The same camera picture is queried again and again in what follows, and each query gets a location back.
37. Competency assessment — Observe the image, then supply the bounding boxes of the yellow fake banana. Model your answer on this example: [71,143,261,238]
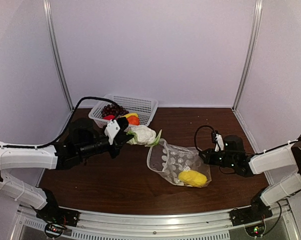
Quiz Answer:
[121,113,139,119]

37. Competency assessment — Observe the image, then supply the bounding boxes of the aluminium corner post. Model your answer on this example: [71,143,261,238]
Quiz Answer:
[43,0,74,111]
[232,0,263,112]

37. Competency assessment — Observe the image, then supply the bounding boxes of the white fake cauliflower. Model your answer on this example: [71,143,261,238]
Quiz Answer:
[127,125,162,147]

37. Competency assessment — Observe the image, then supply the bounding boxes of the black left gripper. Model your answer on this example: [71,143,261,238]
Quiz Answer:
[77,130,133,159]

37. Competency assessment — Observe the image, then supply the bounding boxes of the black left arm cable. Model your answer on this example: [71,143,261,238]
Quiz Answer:
[0,96,126,151]

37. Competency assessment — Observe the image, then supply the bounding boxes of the purple fake grapes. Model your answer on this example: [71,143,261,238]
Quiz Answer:
[101,104,129,117]

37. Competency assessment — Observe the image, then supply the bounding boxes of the red fake food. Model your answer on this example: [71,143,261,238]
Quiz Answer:
[102,114,116,121]

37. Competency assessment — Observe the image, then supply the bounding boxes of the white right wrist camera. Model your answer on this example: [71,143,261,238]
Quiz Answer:
[211,130,225,152]

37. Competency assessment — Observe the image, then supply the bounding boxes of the yellow fake lemon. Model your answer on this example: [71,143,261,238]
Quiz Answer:
[178,170,208,188]

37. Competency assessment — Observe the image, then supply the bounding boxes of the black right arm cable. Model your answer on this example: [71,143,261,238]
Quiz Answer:
[194,124,239,176]

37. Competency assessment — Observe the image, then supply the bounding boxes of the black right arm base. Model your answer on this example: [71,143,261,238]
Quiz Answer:
[229,206,273,227]

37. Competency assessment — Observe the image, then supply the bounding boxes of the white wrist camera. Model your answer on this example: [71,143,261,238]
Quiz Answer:
[211,130,225,152]
[104,117,129,145]

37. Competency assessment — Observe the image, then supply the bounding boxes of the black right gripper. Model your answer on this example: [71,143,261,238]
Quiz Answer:
[199,148,236,169]

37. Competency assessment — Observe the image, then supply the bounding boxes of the orange fake food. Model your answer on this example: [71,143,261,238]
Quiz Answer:
[127,115,140,126]

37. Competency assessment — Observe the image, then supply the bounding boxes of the white plastic perforated basket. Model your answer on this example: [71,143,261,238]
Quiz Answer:
[88,94,159,129]

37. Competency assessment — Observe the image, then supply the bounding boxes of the clear zip top bag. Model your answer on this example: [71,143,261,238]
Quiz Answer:
[146,139,212,188]

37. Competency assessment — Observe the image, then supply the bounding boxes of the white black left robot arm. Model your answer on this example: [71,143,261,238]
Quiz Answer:
[0,117,133,222]

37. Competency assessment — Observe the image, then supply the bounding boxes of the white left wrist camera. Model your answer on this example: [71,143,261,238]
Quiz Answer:
[104,117,129,145]

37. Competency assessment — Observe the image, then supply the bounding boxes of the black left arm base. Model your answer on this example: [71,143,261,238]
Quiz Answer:
[34,203,80,227]

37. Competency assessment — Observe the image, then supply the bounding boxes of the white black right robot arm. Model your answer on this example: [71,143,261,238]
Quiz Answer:
[198,133,301,221]

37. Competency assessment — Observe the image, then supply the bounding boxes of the aluminium front rail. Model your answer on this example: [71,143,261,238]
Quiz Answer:
[15,197,294,240]

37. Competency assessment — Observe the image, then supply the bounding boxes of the right aluminium corner post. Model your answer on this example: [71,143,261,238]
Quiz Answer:
[232,0,263,112]

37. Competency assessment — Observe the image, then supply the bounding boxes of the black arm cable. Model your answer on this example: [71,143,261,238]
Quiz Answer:
[194,124,239,176]
[0,96,126,151]

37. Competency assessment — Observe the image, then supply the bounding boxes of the left aluminium corner post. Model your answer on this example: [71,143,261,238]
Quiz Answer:
[43,0,74,111]

